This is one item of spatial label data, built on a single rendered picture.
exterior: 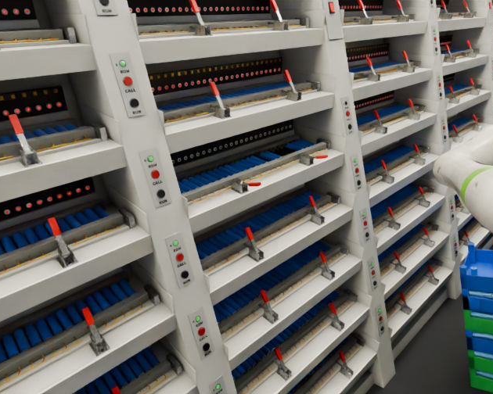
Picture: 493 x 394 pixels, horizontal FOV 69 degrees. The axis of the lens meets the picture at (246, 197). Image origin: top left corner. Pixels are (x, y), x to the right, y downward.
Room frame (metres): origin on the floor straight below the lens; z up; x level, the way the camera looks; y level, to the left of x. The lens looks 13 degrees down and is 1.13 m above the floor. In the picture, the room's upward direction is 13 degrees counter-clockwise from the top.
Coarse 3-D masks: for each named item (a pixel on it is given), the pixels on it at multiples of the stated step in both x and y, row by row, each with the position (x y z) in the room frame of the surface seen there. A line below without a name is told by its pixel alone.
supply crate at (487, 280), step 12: (468, 252) 1.19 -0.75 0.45; (480, 252) 1.19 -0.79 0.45; (492, 252) 1.17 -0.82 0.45; (468, 264) 1.17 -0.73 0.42; (480, 264) 1.18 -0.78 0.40; (492, 264) 1.16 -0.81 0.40; (468, 276) 1.05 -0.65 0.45; (480, 276) 1.03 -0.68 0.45; (492, 276) 1.09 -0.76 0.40; (468, 288) 1.05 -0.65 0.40; (480, 288) 1.03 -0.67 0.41; (492, 288) 1.01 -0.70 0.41
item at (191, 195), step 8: (320, 144) 1.16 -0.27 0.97; (296, 152) 1.10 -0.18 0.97; (304, 152) 1.11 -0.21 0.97; (312, 152) 1.13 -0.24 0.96; (320, 152) 1.13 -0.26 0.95; (272, 160) 1.04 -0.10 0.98; (280, 160) 1.04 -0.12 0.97; (288, 160) 1.06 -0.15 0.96; (256, 168) 0.99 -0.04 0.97; (264, 168) 1.00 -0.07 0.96; (272, 168) 1.02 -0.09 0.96; (232, 176) 0.94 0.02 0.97; (240, 176) 0.95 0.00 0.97; (248, 176) 0.97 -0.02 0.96; (208, 184) 0.90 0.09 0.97; (216, 184) 0.90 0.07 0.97; (224, 184) 0.91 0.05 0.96; (192, 192) 0.86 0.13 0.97; (200, 192) 0.87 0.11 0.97; (208, 192) 0.88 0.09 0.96; (192, 200) 0.85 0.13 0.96; (200, 200) 0.85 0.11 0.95
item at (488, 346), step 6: (468, 330) 1.06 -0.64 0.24; (468, 336) 1.06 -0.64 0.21; (468, 342) 1.06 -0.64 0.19; (474, 342) 1.05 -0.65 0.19; (480, 342) 1.04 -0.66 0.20; (486, 342) 1.03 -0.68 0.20; (492, 342) 1.02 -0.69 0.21; (468, 348) 1.07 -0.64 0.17; (474, 348) 1.05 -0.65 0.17; (480, 348) 1.04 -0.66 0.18; (486, 348) 1.03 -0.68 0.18; (492, 348) 1.02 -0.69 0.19; (492, 354) 1.02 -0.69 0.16
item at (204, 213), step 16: (304, 128) 1.26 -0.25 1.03; (256, 144) 1.16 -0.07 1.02; (336, 144) 1.17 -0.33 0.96; (208, 160) 1.04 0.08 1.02; (320, 160) 1.09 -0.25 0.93; (336, 160) 1.13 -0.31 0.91; (272, 176) 0.99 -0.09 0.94; (288, 176) 0.99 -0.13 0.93; (304, 176) 1.04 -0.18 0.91; (224, 192) 0.90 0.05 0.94; (256, 192) 0.91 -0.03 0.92; (272, 192) 0.96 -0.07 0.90; (192, 208) 0.83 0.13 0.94; (208, 208) 0.83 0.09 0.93; (224, 208) 0.85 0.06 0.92; (240, 208) 0.89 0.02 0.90; (192, 224) 0.79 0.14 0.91; (208, 224) 0.83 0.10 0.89
